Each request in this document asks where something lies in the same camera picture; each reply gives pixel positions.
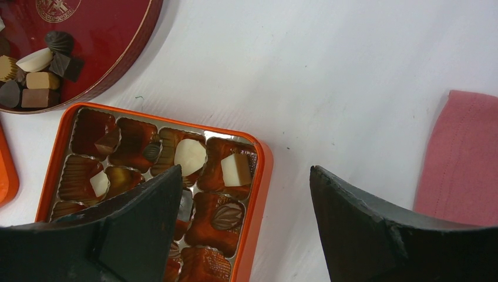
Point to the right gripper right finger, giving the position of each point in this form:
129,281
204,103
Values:
366,238

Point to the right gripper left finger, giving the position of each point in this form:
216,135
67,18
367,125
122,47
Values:
124,238

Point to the dark square chocolate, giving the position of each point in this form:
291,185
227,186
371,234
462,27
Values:
186,206

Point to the dark ribbed chocolate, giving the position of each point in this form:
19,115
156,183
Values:
152,151

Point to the brown leaf chocolate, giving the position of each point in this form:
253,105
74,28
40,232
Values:
228,216

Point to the white rounded chocolate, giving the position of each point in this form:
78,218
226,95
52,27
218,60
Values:
191,155

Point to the orange compartment chocolate box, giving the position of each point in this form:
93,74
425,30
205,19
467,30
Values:
198,251

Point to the white square chocolate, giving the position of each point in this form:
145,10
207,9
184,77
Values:
235,170

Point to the white oval chocolate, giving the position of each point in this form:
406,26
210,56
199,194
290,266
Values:
36,61

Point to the pink cloth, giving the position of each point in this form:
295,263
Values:
459,176

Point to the orange box lid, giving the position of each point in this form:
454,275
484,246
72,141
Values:
9,176

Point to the round dark red plate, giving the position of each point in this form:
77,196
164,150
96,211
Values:
109,36

